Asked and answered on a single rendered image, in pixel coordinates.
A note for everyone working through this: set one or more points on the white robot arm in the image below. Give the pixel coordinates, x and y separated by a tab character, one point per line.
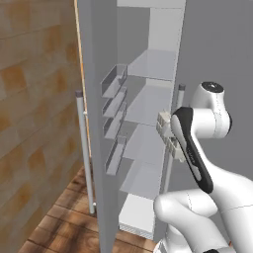
232	192

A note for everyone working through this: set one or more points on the clear door bin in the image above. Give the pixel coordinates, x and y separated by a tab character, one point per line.
114	124
113	80
115	156
115	103

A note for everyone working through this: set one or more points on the grey freezer shelf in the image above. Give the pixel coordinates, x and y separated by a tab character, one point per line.
154	64
143	179
145	145
150	103

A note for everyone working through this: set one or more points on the white freezer drawer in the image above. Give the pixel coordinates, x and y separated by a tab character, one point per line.
138	212

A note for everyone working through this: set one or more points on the grey freezer door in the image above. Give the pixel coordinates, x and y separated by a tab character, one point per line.
102	39

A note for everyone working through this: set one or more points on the grey fridge door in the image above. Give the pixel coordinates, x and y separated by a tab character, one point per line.
215	39

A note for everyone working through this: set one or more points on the grey fridge body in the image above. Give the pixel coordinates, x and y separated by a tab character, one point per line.
164	28

